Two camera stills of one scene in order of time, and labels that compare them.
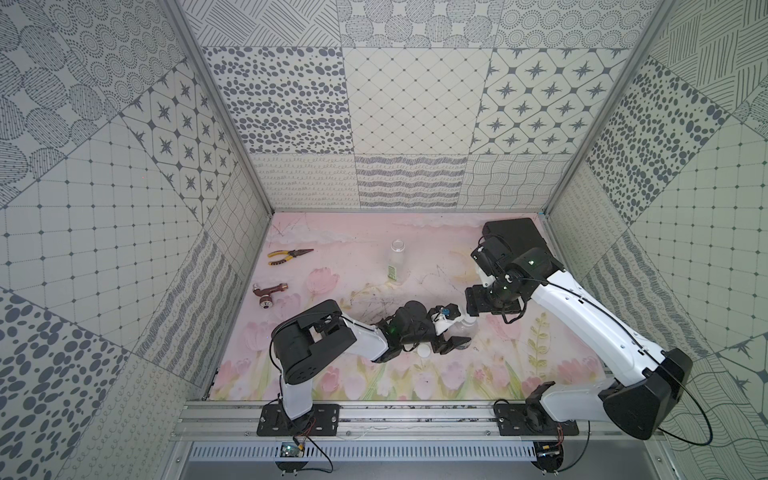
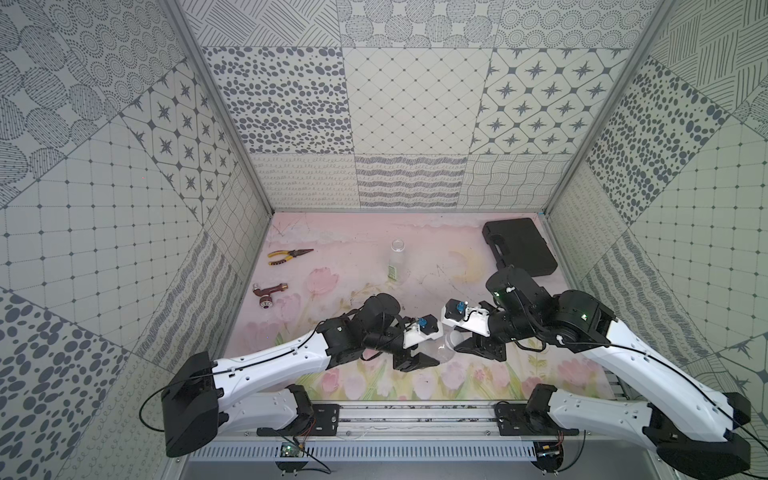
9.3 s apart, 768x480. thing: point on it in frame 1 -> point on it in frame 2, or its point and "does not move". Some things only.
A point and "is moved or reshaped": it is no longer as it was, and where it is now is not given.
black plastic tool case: (510, 236) does not move
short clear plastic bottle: (464, 326) is moved or reshaped
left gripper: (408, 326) -> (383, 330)
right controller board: (549, 456) does not move
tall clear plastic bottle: (396, 260) does not move
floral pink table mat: (370, 264) does not move
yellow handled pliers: (291, 254) does not move
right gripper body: (493, 299) -> (506, 327)
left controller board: (290, 449) does not move
